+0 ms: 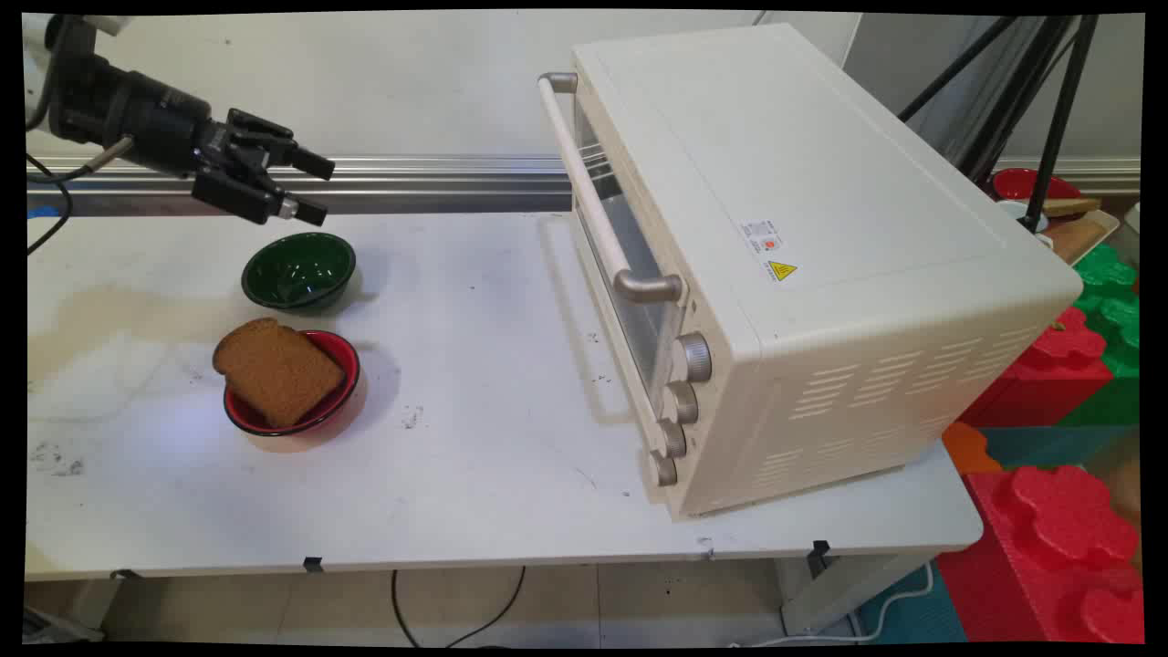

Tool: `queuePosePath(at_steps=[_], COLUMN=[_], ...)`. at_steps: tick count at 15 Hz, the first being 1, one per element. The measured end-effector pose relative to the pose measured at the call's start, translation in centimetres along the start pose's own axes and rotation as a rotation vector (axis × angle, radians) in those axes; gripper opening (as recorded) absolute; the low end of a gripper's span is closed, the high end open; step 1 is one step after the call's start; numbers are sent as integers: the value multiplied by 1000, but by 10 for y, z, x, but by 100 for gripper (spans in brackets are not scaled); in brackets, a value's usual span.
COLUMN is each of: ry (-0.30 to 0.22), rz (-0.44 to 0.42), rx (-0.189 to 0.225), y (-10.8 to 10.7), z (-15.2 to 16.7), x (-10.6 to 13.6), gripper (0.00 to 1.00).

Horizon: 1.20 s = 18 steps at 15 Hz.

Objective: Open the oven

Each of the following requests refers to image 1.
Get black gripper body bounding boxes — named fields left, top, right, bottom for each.
left=47, top=18, right=295, bottom=225

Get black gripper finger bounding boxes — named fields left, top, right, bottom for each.
left=263, top=139, right=336, bottom=181
left=246, top=175, right=329, bottom=227

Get green ceramic bowl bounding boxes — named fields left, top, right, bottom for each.
left=241, top=232, right=358, bottom=311

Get brown bread slice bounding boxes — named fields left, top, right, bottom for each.
left=213, top=318, right=348, bottom=430

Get red ceramic bowl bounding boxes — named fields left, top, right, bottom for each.
left=224, top=329, right=361, bottom=438

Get cream toaster oven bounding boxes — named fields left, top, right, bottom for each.
left=537, top=23, right=1085, bottom=523

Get white table leg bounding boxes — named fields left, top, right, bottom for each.
left=781, top=551, right=941, bottom=638

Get orange foam piece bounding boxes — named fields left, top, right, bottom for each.
left=942, top=422, right=1005, bottom=477

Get red bowl in background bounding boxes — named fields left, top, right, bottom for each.
left=991, top=168, right=1083, bottom=203

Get small red foam block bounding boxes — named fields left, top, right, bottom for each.
left=958, top=307, right=1109, bottom=428

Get wooden tray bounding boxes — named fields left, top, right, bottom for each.
left=1031, top=208, right=1121, bottom=267

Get green foam block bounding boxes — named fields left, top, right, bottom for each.
left=1058, top=243, right=1142, bottom=428

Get aluminium rail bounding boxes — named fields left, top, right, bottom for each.
left=26, top=155, right=1142, bottom=218

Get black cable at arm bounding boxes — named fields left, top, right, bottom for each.
left=26, top=137, right=138, bottom=258

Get black floor cable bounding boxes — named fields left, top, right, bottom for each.
left=391, top=566, right=528, bottom=651

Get white floor cable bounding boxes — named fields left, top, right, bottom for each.
left=730, top=560, right=937, bottom=649

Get black camera tripod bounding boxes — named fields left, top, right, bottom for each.
left=898, top=15, right=1100, bottom=233

